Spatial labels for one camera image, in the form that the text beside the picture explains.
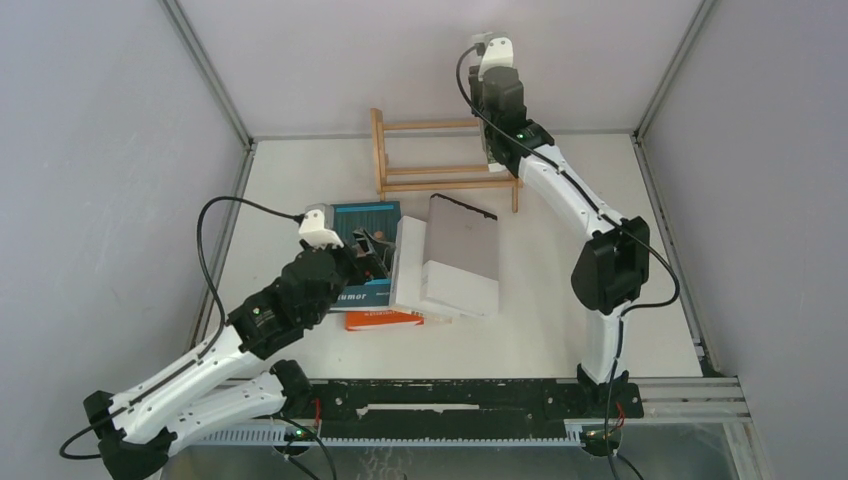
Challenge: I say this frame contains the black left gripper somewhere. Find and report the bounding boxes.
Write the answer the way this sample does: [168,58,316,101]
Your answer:
[300,226,394,325]

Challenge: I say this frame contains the white Singularity palm book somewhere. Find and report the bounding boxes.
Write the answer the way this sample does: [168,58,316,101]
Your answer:
[478,118,507,173]

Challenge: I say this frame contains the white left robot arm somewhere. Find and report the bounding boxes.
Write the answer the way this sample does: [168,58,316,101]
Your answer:
[84,240,389,479]

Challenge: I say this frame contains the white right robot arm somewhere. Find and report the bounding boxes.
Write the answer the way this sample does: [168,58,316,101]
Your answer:
[460,66,653,416]

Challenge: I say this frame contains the white thick book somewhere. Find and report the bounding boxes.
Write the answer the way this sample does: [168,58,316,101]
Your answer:
[389,216,458,323]

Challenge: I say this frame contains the teal Humor book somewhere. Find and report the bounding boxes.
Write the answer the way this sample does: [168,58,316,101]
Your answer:
[331,201,402,312]

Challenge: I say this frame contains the orange book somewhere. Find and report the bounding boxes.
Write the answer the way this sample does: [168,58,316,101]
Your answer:
[345,310,425,332]

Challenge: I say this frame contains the wooden book rack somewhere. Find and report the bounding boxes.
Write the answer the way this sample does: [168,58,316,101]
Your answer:
[369,107,522,212]

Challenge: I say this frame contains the grey notebook with elastic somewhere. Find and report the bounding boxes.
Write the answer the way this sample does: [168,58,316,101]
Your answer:
[423,193,499,280]

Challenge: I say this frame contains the white small book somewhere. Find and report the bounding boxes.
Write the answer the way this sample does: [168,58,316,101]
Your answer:
[421,260,500,318]

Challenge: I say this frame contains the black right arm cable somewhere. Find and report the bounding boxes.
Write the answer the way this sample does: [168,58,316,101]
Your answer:
[455,44,682,480]

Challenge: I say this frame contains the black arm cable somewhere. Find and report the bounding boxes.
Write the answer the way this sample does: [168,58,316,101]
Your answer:
[58,195,306,462]
[455,44,682,480]

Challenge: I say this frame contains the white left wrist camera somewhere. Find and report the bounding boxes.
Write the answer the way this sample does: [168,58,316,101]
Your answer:
[298,204,344,249]

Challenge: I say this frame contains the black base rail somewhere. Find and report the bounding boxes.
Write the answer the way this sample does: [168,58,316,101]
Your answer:
[276,378,644,442]

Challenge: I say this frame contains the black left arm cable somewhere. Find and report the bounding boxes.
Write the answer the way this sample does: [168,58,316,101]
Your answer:
[58,195,306,462]

